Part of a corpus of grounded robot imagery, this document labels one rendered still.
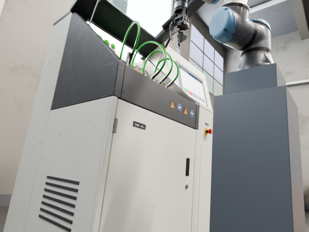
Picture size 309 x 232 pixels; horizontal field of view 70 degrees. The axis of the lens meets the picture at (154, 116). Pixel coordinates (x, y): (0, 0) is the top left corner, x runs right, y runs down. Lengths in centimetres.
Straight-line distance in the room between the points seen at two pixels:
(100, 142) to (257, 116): 59
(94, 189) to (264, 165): 60
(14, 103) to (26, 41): 78
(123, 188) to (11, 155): 216
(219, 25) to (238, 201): 62
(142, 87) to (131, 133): 23
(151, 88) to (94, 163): 45
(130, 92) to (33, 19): 255
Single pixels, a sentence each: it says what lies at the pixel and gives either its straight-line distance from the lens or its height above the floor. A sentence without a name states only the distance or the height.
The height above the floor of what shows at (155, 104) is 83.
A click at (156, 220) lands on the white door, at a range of 115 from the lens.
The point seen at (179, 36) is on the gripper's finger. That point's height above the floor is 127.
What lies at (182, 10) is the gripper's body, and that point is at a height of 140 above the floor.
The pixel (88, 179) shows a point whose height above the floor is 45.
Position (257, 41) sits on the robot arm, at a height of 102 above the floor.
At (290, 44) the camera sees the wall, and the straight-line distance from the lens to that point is 797.
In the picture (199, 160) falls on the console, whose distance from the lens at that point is 145.
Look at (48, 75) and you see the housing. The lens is 162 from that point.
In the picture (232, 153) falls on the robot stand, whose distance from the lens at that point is 79.
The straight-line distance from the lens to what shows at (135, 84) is 104.
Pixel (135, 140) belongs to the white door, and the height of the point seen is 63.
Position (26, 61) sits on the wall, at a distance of 317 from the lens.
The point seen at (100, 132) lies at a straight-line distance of 94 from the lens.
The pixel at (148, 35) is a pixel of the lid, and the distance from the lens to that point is 188.
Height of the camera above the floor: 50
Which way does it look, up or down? 14 degrees up
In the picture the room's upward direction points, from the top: 6 degrees clockwise
